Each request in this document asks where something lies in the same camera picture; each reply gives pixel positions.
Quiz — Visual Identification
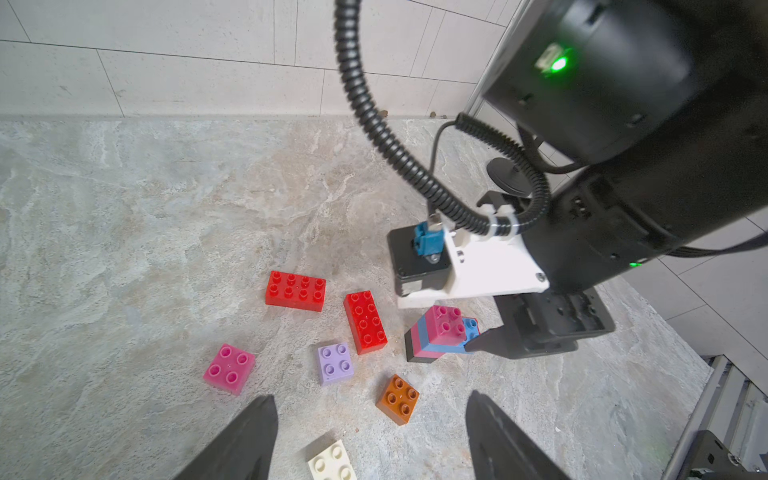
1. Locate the orange lego brick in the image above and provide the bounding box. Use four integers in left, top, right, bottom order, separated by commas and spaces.
376, 375, 420, 425

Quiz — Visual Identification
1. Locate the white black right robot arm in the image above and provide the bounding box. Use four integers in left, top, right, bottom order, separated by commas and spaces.
468, 1, 767, 359

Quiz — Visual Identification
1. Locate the pink and black lego brick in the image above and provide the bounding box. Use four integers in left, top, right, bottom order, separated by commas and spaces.
404, 324, 444, 364

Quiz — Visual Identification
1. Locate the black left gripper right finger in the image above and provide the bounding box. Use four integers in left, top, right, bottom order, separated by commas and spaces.
465, 390, 569, 480

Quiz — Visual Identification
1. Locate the lilac lego brick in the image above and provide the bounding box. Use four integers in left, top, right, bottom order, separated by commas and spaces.
317, 342, 354, 386

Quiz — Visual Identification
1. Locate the magenta lego brick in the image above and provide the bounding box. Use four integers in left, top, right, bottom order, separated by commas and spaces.
424, 305, 467, 347

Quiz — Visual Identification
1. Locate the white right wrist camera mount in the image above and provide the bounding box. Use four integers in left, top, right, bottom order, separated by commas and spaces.
387, 205, 550, 309

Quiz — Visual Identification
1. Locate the small blue lego brick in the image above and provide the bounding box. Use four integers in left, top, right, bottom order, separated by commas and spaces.
416, 316, 481, 355

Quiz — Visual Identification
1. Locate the black corrugated cable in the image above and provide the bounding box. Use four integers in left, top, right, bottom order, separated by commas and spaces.
333, 0, 552, 236

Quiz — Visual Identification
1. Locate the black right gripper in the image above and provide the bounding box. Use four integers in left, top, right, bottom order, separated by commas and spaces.
464, 288, 616, 359

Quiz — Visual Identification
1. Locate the long red lego brick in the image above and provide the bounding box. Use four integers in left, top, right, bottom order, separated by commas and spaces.
344, 291, 388, 355
265, 271, 326, 312

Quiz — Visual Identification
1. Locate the cream lego brick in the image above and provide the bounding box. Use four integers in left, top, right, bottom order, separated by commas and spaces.
307, 440, 357, 480

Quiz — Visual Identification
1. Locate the aluminium rail frame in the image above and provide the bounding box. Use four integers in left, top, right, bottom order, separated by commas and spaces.
662, 355, 767, 479

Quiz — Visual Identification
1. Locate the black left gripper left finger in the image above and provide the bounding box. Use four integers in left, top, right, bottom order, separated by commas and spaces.
175, 395, 279, 480

